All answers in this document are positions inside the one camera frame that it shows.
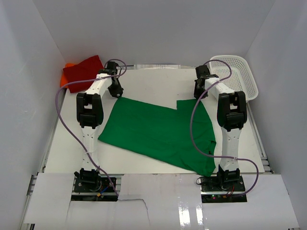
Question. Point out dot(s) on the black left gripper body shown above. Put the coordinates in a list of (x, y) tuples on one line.
[(115, 88)]

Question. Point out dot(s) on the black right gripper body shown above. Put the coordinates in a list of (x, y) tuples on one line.
[(198, 89)]

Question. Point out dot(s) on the green t shirt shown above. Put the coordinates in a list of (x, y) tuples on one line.
[(183, 137)]

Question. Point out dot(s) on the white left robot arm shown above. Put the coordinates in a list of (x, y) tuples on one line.
[(90, 115)]

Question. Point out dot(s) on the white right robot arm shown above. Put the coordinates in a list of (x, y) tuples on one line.
[(231, 117)]

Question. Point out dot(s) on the folded red t shirt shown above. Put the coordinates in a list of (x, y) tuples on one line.
[(85, 70)]

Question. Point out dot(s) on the white perforated plastic basket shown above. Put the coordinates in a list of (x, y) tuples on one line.
[(241, 79)]

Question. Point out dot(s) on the folded orange t shirt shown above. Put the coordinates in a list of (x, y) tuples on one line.
[(66, 76)]

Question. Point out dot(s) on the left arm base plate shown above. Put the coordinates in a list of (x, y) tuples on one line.
[(101, 191)]

